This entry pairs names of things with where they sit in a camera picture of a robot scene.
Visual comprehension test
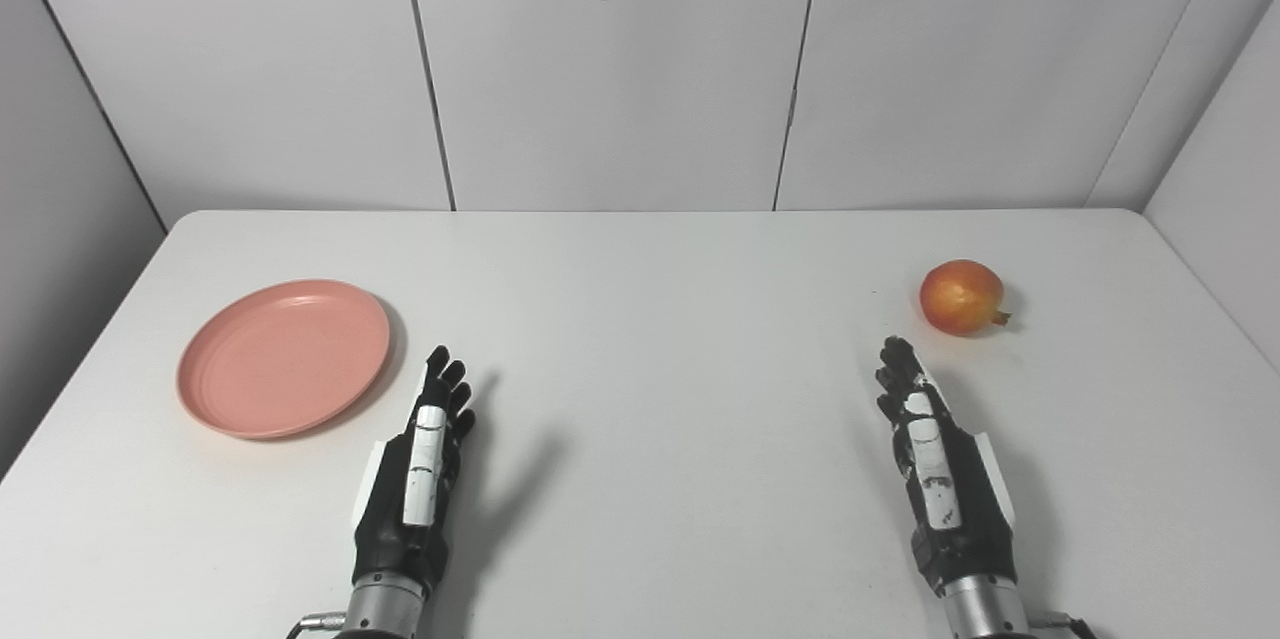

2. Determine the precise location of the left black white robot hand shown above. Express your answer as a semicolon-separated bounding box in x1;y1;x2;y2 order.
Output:
351;346;477;596

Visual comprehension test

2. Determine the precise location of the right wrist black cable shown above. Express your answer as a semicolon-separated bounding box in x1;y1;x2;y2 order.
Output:
1028;611;1098;639

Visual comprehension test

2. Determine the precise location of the red orange pomegranate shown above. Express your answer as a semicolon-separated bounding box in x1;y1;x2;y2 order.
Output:
920;260;1013;337

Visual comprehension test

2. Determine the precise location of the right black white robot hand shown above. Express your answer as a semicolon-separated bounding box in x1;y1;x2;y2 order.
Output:
876;336;1018;598

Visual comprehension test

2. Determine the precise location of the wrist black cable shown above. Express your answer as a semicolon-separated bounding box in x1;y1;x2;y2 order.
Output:
287;611;349;639
1028;611;1098;639

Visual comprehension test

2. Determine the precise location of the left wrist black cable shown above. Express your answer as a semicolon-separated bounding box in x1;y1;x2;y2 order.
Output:
287;611;349;639

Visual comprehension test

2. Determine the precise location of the pink round plate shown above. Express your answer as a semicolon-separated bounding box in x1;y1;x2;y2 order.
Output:
177;280;392;441

